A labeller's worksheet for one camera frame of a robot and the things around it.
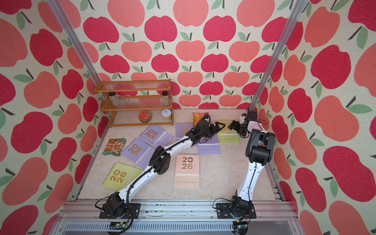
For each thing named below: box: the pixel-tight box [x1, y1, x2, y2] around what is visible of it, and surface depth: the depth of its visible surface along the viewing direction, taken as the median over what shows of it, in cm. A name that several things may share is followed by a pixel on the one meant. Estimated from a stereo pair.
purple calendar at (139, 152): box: [120, 137, 157, 170], surface depth 98 cm
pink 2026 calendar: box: [173, 153, 201, 189], surface depth 88 cm
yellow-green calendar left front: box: [101, 162, 144, 192], surface depth 88 cm
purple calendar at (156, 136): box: [138, 125, 175, 148], surface depth 106 cm
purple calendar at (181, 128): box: [175, 122, 195, 140], surface depth 112 cm
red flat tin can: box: [138, 110, 152, 124], surface depth 114 cm
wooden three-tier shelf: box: [94, 78, 175, 128], surface depth 114 cm
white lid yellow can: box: [161, 108, 172, 121], surface depth 113 cm
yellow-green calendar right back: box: [215, 119, 241, 145], surface depth 106 cm
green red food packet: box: [101, 138, 127, 157], surface depth 100 cm
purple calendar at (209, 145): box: [197, 132, 222, 156], surface depth 100 cm
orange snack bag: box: [192, 112, 210, 127], surface depth 113 cm
